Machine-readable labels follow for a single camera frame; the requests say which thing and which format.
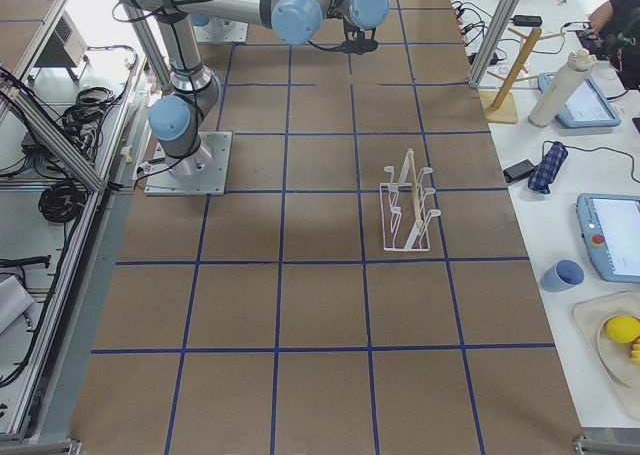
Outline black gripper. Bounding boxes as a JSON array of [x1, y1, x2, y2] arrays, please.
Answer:
[[344, 22, 378, 45]]

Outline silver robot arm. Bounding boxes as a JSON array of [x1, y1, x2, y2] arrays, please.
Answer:
[[118, 0, 390, 196]]

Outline blue cup on desk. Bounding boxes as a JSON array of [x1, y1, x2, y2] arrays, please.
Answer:
[[540, 259, 584, 293]]

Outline wooden mug tree stand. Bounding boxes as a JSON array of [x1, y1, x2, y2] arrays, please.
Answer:
[[479, 27, 564, 124]]

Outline black power adapter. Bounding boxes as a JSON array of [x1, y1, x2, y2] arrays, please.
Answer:
[[503, 159, 537, 184]]

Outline folded blue plaid umbrella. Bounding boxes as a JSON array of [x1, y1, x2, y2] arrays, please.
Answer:
[[528, 142, 568, 195]]

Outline blue teach pendant far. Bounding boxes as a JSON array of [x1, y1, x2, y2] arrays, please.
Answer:
[[554, 77, 621, 129]]

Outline blue teach pendant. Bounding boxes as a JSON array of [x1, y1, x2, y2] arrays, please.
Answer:
[[554, 77, 621, 129], [576, 193, 639, 283]]

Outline person in black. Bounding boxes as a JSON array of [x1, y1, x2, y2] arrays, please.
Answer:
[[589, 0, 639, 90]]

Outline blue teach pendant near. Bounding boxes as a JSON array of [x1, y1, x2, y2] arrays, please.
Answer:
[[576, 193, 639, 283]]

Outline beige tray on desk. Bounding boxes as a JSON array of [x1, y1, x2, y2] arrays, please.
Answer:
[[572, 292, 639, 422]]

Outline yellow lemon toy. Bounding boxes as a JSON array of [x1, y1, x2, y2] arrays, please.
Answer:
[[604, 315, 640, 344]]

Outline beige plate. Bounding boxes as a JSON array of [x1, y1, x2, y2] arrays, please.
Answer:
[[596, 317, 639, 389]]

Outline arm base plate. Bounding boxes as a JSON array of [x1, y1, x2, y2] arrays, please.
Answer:
[[144, 132, 233, 196], [194, 17, 248, 45]]

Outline aluminium frame post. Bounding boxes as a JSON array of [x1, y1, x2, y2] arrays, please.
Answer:
[[468, 0, 519, 89]]

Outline white wire cup rack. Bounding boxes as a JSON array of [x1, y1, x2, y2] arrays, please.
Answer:
[[379, 148, 441, 253]]

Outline coiled black cables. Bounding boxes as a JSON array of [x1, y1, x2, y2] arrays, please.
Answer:
[[38, 180, 81, 226]]

